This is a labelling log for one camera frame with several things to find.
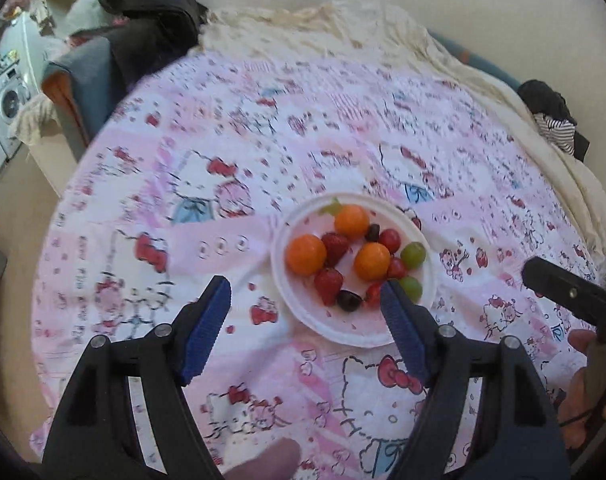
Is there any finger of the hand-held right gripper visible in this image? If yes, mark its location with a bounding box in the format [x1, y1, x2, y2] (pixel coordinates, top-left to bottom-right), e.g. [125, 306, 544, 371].
[522, 256, 606, 333]

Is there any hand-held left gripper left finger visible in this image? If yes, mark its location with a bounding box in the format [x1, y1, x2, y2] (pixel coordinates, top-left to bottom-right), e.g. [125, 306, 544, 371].
[40, 276, 232, 480]

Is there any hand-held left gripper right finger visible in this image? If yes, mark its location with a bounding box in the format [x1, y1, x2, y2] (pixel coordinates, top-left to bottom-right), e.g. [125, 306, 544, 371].
[380, 280, 572, 480]

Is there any green grape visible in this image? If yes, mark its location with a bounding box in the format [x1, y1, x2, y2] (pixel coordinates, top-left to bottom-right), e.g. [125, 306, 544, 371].
[399, 276, 424, 303]
[401, 241, 428, 268]

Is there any white pink plate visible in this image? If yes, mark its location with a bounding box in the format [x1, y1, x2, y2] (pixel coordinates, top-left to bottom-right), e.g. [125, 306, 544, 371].
[270, 192, 436, 348]

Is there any small orange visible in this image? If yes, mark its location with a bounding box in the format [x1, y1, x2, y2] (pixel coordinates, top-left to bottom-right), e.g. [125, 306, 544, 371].
[354, 242, 392, 281]
[285, 235, 328, 276]
[334, 204, 371, 240]

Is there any large red strawberry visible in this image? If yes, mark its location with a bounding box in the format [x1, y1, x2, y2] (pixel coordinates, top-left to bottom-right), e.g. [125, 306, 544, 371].
[313, 267, 344, 307]

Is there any small red strawberry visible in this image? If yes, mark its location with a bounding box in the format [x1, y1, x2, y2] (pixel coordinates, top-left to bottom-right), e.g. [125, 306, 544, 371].
[321, 231, 351, 267]

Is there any person's right hand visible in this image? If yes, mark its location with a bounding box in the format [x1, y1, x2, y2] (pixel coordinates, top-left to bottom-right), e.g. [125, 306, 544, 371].
[557, 329, 606, 453]

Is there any person's left hand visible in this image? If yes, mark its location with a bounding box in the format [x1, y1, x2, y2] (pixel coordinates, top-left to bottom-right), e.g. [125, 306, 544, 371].
[223, 437, 302, 480]

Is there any pink cartoon printed blanket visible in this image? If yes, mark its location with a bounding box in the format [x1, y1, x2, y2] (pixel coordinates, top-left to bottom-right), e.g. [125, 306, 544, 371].
[28, 52, 606, 480]

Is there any dark cloth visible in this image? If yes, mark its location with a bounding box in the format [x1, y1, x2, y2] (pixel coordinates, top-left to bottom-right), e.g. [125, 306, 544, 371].
[518, 80, 578, 126]

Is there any beige box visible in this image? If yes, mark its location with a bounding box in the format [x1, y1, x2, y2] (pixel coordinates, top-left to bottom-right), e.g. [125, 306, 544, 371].
[25, 125, 81, 196]

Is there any blue mattress edge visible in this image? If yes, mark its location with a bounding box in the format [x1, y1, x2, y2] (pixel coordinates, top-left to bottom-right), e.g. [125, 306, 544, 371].
[428, 30, 524, 91]

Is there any grey chair with orange cushion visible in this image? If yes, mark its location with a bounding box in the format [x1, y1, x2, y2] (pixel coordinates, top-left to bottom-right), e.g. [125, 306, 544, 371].
[40, 35, 134, 161]

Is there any cream lace cloth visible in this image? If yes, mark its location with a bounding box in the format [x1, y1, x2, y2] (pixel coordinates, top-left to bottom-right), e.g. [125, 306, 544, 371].
[8, 92, 58, 141]

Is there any white washing machine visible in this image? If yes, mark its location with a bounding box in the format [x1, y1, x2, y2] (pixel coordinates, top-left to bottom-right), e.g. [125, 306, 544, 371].
[0, 67, 34, 161]

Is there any black clothing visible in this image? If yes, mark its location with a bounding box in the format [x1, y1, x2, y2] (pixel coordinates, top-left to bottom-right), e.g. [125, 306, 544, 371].
[98, 0, 208, 86]

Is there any white fridge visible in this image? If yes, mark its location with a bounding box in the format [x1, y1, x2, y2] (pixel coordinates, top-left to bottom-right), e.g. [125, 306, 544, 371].
[0, 12, 48, 96]

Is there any white plastic bag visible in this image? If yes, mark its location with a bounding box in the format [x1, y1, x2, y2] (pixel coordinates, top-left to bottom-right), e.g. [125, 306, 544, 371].
[65, 0, 106, 36]

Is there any black cable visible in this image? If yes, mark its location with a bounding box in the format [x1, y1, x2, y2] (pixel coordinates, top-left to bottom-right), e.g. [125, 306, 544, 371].
[558, 405, 601, 428]

